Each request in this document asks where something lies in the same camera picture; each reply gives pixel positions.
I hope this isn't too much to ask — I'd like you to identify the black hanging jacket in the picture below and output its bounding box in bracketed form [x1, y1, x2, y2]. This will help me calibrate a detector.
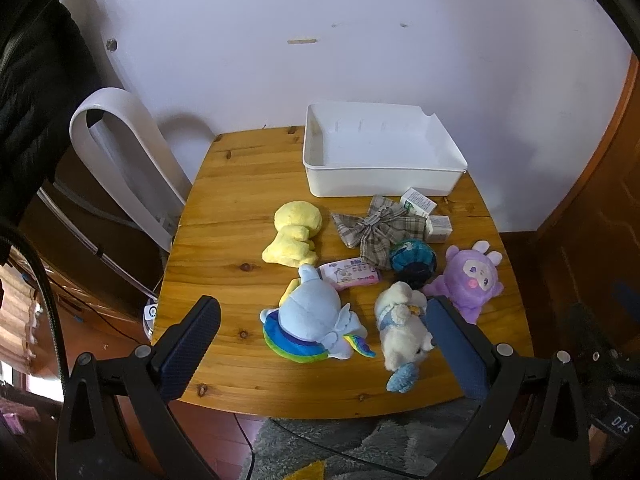
[0, 0, 104, 231]

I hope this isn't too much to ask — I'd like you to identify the grey plaid fabric bow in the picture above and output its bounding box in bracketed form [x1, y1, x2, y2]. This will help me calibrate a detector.
[331, 195, 426, 270]

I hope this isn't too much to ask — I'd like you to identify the yellow chick plush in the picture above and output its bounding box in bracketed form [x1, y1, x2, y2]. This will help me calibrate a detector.
[262, 200, 322, 268]

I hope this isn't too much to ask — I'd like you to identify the blue rainbow pony plush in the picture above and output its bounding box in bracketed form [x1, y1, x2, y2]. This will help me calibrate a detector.
[259, 264, 375, 364]

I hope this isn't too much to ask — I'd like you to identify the blue floral drawstring pouch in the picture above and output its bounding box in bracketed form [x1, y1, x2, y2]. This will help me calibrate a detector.
[390, 238, 437, 289]

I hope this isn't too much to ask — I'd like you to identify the pink wet wipes pack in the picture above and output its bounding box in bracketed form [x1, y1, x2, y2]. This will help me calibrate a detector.
[318, 258, 380, 292]

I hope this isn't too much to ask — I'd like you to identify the purple bunny plush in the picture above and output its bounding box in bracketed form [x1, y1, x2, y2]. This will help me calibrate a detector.
[422, 240, 503, 324]

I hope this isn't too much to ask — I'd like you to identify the white bear plush blue sweater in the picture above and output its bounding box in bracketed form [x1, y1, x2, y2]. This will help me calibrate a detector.
[374, 282, 434, 393]

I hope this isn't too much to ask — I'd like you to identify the white text-printed box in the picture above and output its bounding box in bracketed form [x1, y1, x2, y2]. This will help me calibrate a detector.
[425, 216, 452, 244]

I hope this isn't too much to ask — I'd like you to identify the white green small carton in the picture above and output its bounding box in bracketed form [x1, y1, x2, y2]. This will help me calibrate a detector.
[399, 188, 437, 218]

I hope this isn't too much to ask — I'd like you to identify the white plastic storage bin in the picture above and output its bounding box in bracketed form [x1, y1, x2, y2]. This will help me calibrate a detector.
[303, 102, 468, 197]

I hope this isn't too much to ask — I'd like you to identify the brown wooden door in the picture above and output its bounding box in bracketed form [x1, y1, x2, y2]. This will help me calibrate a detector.
[501, 56, 639, 358]

